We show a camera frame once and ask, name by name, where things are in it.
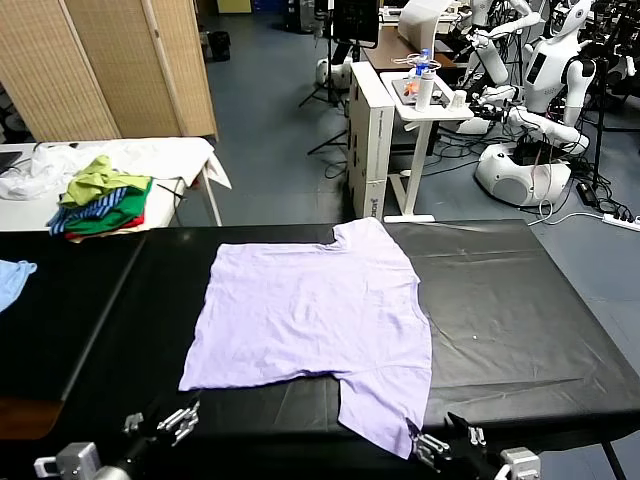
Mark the black monitor stand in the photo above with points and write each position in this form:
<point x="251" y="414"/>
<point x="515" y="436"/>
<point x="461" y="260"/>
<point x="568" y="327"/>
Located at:
<point x="327" y="142"/>

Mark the black monitor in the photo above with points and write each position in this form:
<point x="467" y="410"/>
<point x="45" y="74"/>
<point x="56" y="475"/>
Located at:
<point x="355" y="20"/>

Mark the white tablecloth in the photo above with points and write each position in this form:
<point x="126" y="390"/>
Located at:
<point x="165" y="155"/>

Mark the light blue garment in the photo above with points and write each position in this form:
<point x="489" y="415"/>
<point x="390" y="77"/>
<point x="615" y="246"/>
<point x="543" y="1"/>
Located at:
<point x="12" y="285"/>

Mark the white table leg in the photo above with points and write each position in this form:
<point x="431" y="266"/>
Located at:
<point x="212" y="197"/>

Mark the grey laptop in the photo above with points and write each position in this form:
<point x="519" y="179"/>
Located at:
<point x="402" y="89"/>

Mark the beige garment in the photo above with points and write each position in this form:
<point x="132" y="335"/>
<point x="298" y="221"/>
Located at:
<point x="107" y="235"/>

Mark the small white robot base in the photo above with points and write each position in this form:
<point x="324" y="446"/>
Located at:
<point x="342" y="74"/>

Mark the brown wooden desk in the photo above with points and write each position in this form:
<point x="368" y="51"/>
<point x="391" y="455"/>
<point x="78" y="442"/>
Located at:
<point x="387" y="50"/>

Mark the white power strip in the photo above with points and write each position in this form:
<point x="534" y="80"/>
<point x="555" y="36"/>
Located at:
<point x="622" y="220"/>

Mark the small orange object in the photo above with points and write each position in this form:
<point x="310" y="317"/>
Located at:
<point x="412" y="88"/>

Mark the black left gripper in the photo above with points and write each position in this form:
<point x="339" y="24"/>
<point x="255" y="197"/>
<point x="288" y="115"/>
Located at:
<point x="142" y="445"/>

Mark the blue striped garment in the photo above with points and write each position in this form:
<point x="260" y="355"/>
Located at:
<point x="87" y="210"/>

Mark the lavender t-shirt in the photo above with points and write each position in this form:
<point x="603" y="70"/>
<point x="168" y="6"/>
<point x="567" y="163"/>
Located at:
<point x="310" y="310"/>

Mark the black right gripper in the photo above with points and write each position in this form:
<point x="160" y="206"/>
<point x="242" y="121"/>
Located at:
<point x="472" y="462"/>

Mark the white tumbler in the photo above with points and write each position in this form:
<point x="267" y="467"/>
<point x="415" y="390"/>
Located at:
<point x="425" y="92"/>

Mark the white crumpled cloth pile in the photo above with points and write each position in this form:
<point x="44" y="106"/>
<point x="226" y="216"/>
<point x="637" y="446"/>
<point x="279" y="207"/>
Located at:
<point x="47" y="167"/>

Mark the small black table cover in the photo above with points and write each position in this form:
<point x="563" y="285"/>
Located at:
<point x="65" y="310"/>

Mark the blue capped water bottle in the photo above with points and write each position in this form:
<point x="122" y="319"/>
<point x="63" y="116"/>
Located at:
<point x="423" y="59"/>

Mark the large black table cover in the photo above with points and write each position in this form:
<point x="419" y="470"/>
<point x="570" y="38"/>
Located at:
<point x="500" y="300"/>

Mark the white robot with raised arm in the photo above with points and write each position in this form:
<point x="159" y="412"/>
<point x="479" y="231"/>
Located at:
<point x="492" y="55"/>

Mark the white humanoid robot with base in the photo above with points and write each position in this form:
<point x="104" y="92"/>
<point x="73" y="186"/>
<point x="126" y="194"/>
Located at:
<point x="545" y="65"/>

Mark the pile of colourful clothes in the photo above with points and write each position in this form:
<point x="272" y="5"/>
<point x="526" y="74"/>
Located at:
<point x="127" y="205"/>

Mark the white standing desk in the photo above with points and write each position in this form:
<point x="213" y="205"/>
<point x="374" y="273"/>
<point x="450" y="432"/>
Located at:
<point x="425" y="130"/>

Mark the red garment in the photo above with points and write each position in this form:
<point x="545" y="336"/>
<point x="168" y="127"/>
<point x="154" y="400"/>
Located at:
<point x="132" y="222"/>

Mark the black tripod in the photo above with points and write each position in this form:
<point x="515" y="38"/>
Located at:
<point x="330" y="75"/>

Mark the white paper cup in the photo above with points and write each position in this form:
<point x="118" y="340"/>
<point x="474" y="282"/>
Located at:
<point x="458" y="100"/>

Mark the white curved shell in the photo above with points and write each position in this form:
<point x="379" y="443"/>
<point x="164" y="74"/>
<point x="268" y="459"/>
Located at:
<point x="417" y="22"/>

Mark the black pole stand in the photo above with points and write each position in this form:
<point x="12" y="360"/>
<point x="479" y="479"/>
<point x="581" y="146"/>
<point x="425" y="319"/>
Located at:
<point x="601" y="125"/>

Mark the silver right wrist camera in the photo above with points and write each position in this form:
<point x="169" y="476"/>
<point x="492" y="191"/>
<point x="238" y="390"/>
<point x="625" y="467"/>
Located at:
<point x="522" y="462"/>

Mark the black laptop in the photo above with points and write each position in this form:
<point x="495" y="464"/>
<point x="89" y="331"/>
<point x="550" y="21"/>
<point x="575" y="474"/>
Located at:
<point x="9" y="161"/>

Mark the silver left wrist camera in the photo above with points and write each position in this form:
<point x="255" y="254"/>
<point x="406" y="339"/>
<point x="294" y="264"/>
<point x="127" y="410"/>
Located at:
<point x="70" y="457"/>

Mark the black power adapter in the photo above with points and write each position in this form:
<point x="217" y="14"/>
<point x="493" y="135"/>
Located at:
<point x="586" y="192"/>

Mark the black trash bin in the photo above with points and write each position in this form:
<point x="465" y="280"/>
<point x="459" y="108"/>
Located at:
<point x="219" y="46"/>

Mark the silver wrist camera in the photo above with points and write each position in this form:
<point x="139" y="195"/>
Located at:
<point x="70" y="457"/>
<point x="522" y="462"/>

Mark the bamboo folding screen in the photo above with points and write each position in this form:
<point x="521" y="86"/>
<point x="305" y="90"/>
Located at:
<point x="100" y="65"/>

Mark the tall white cardboard box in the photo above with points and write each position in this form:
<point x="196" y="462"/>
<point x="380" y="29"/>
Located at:
<point x="372" y="150"/>

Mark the lime green garment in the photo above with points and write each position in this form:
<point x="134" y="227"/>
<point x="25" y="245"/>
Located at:
<point x="92" y="182"/>

